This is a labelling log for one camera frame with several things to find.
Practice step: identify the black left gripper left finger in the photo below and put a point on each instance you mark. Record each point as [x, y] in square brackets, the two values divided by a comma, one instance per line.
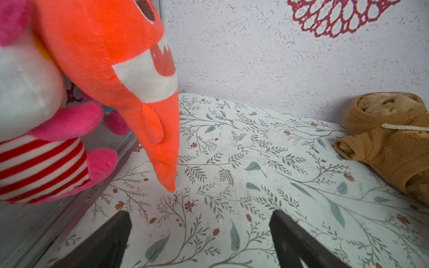
[105, 248]

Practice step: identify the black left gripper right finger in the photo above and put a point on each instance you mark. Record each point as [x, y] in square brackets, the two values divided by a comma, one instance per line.
[296, 248]

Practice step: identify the pink white pig plush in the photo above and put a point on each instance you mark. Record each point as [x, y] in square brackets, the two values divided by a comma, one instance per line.
[43, 158]

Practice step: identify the brown teddy bear plush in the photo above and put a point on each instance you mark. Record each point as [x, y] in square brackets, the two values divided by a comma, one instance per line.
[389, 131]

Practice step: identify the orange fox plush toy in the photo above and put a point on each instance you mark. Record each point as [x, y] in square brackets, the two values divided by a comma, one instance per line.
[116, 52]

